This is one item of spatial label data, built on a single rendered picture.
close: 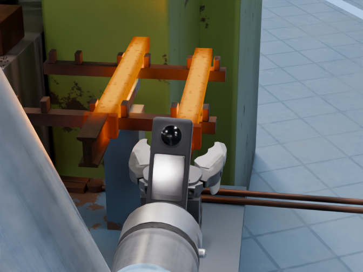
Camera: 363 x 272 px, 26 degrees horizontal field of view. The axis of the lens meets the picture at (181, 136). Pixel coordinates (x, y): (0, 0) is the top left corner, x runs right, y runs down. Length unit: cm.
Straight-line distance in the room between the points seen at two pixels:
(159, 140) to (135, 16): 69
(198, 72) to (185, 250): 51
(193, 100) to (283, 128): 223
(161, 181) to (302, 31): 380
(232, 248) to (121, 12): 53
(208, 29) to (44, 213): 150
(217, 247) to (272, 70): 276
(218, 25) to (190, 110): 89
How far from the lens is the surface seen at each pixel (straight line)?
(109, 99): 116
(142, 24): 156
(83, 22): 159
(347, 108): 363
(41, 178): 53
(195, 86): 121
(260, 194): 144
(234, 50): 201
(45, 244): 54
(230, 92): 205
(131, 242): 81
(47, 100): 118
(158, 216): 83
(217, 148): 102
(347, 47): 444
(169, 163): 89
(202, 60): 132
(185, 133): 89
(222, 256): 129
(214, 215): 139
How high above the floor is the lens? 141
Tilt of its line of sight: 25 degrees down
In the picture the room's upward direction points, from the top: straight up
